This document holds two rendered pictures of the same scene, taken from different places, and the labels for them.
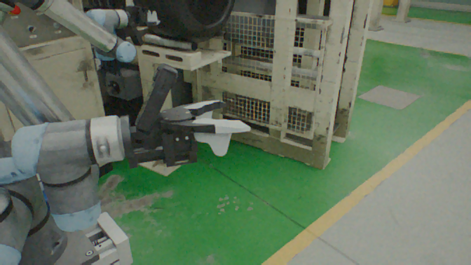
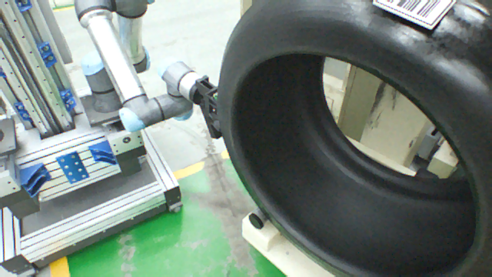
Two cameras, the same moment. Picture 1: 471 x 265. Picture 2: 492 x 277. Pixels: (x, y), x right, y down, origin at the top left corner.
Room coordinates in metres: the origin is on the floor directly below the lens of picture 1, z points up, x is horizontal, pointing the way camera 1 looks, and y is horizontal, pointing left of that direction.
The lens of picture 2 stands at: (1.73, -0.22, 1.55)
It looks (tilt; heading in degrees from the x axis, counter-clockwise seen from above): 43 degrees down; 101
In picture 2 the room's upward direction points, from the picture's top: straight up
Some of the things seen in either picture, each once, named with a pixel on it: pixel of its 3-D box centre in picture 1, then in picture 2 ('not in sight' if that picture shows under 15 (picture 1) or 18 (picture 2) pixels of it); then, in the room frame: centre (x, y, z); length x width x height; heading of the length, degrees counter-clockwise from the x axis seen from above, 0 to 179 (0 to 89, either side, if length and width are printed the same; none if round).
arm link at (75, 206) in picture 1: (74, 190); not in sight; (0.48, 0.28, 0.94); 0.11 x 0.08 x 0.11; 17
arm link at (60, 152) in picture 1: (58, 148); not in sight; (0.46, 0.28, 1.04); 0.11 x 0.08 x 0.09; 107
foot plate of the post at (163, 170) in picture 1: (165, 158); not in sight; (2.01, 0.50, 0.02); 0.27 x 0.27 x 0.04; 57
